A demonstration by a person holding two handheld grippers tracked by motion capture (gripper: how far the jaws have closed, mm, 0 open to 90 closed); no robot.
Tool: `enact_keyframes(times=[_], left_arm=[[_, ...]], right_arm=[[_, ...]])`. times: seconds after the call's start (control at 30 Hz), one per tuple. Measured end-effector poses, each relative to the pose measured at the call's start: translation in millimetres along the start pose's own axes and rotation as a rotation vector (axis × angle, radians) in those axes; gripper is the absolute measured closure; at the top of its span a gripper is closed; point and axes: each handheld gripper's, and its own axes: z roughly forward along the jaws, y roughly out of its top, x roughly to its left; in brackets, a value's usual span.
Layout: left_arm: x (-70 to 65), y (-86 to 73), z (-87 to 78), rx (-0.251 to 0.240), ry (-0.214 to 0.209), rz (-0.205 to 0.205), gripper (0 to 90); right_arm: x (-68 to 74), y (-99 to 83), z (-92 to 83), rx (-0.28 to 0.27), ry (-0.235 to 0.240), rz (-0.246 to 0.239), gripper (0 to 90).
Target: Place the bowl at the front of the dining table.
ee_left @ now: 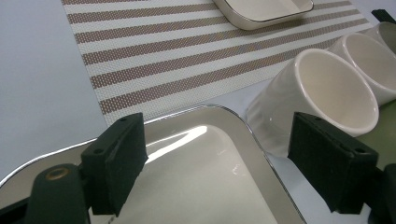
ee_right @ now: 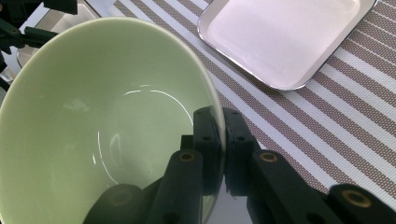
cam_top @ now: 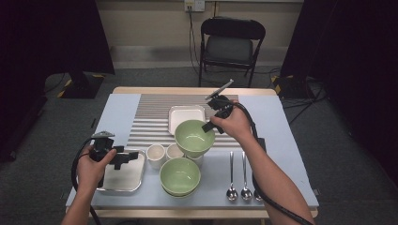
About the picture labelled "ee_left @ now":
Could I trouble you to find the striped woven placemat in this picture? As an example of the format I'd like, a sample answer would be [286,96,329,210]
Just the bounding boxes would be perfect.
[60,0,375,127]

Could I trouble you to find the light blue table cover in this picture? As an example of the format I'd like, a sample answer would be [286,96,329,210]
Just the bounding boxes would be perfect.
[0,0,396,224]

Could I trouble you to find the row of black chopsticks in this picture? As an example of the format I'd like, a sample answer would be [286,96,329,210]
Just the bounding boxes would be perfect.
[370,8,396,25]

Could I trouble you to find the white ceramic cup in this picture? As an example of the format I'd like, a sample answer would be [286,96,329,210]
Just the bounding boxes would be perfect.
[362,21,396,55]
[246,48,380,158]
[326,32,396,106]

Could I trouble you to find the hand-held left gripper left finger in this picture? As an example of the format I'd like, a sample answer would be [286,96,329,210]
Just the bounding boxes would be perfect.
[79,112,149,217]

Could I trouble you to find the green ceramic bowl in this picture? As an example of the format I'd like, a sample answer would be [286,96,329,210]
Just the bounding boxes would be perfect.
[356,99,396,171]

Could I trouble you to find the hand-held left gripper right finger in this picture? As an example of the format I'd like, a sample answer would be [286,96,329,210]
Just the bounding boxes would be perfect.
[287,111,380,215]

